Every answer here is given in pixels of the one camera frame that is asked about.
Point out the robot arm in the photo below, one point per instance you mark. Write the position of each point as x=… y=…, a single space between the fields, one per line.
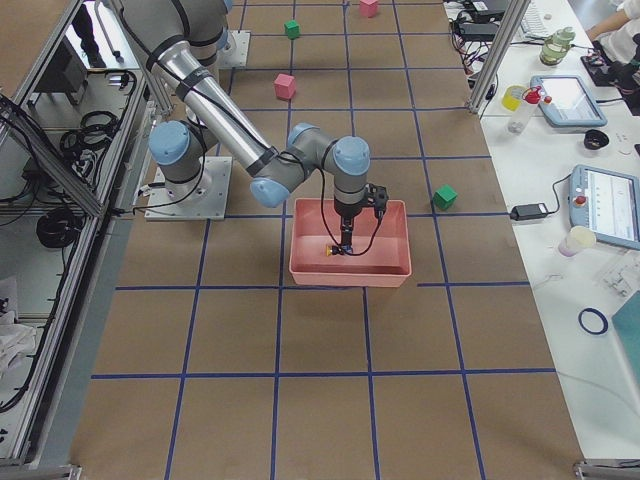
x=177 y=41

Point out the white plastic cup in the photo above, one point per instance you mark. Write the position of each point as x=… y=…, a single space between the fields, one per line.
x=578 y=239

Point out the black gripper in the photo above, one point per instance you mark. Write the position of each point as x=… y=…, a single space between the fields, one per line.
x=346 y=215

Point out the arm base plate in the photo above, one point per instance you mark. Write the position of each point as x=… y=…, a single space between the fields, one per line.
x=205 y=197
x=233 y=49

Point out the teach pendant near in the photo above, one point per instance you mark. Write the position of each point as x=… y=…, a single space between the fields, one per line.
x=607 y=203

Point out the pink cube near bases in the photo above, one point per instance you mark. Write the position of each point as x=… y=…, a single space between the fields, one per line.
x=284 y=86

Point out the person in white shirt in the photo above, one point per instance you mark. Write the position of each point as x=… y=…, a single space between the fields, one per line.
x=614 y=39

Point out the red cap squeeze bottle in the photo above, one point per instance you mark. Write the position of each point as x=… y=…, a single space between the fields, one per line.
x=528 y=104

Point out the yellow push button switch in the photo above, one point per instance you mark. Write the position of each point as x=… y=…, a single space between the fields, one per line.
x=334 y=250

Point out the black power adapter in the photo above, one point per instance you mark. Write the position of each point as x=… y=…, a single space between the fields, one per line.
x=532 y=211

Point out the teach pendant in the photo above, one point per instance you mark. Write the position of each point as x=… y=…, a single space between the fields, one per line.
x=607 y=203
x=572 y=104

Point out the blue tape roll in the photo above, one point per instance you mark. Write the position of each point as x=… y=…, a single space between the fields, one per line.
x=593 y=321

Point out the pink cube far side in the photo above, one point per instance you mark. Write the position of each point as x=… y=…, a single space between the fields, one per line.
x=368 y=8

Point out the yellow tape roll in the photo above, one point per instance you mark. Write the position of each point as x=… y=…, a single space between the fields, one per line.
x=513 y=96

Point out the teach pendant far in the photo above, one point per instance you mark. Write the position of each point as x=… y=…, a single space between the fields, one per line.
x=572 y=104

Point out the green cube near bin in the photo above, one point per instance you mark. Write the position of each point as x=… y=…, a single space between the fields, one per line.
x=444 y=197

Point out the aluminium frame post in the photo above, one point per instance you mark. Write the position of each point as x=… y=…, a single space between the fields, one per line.
x=506 y=31

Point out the green cube near base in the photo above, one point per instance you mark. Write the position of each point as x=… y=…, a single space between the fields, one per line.
x=292 y=29

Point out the black bowl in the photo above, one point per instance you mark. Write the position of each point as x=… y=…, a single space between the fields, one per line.
x=595 y=139

